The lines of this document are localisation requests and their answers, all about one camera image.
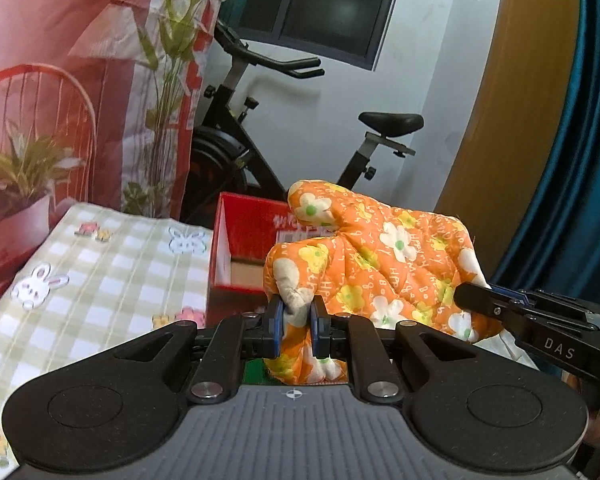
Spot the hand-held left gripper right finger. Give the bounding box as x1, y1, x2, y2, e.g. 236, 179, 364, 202
307, 295, 482, 406

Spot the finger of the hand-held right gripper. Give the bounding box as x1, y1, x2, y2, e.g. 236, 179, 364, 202
454, 282, 518, 332
489, 284, 537, 311

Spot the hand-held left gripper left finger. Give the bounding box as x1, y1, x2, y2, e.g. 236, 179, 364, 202
112, 294, 286, 406

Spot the orange floral quilted cloth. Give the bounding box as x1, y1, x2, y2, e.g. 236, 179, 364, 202
262, 179, 538, 386

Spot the red strawberry print box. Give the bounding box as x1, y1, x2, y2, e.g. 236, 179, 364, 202
205, 191, 341, 328

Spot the dark blue curtain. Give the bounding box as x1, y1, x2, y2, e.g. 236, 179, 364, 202
490, 0, 600, 301

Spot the checked rabbit print bedsheet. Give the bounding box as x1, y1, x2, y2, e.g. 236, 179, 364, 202
0, 203, 216, 471

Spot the black exercise bike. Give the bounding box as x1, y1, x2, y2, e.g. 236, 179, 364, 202
182, 20, 426, 226

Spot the wooden door panel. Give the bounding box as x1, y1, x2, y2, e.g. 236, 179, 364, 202
432, 0, 600, 281

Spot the pink plant print curtain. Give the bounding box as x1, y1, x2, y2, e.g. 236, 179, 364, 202
0, 0, 231, 311

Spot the dark window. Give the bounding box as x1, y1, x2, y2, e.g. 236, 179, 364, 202
220, 0, 407, 72

